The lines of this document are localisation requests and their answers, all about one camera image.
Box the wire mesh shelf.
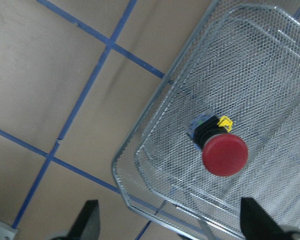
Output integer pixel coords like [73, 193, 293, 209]
[112, 0, 300, 240]

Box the red emergency push button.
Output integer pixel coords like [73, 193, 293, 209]
[186, 111, 249, 177]

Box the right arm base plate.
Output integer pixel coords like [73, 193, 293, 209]
[0, 221, 19, 240]

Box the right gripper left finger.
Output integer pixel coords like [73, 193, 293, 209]
[52, 199, 101, 240]

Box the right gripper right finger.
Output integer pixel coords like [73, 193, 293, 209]
[239, 197, 300, 240]

